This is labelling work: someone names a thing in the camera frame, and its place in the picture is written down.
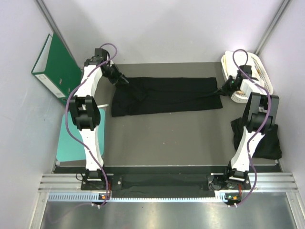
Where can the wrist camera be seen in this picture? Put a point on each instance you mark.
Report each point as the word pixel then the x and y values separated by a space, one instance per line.
pixel 100 54
pixel 247 69

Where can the folded black t-shirt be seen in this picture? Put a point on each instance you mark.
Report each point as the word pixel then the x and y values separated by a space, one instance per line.
pixel 269 145

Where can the white t-shirt in basket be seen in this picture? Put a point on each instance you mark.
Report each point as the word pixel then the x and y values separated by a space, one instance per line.
pixel 229 67

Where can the aluminium frame rail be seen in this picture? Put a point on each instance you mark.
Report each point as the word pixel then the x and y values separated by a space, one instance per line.
pixel 266 182

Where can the white plastic basket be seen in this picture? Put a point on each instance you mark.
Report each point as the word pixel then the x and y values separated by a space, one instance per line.
pixel 239 98

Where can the green ring binder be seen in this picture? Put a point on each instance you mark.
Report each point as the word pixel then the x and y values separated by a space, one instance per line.
pixel 56 69

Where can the white pen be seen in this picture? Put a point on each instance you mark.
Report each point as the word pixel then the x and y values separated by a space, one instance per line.
pixel 104 105

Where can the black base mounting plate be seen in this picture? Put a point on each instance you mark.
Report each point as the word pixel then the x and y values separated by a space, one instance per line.
pixel 164 184

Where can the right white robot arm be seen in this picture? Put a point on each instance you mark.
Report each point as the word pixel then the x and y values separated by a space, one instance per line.
pixel 258 118

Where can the teal cutting board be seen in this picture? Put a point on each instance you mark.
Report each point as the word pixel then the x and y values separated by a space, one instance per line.
pixel 70 150

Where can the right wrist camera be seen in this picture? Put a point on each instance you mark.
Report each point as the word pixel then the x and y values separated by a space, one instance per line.
pixel 247 69

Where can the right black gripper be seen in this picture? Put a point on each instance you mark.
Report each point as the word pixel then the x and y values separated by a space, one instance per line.
pixel 224 90

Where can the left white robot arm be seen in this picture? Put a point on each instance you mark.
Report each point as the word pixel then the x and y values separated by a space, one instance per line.
pixel 86 116

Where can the black t-shirt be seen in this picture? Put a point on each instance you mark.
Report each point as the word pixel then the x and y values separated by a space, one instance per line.
pixel 148 95
pixel 269 145

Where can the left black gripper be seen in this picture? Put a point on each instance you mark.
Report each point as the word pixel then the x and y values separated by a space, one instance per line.
pixel 117 79

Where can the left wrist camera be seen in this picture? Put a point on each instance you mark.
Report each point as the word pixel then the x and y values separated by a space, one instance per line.
pixel 100 54

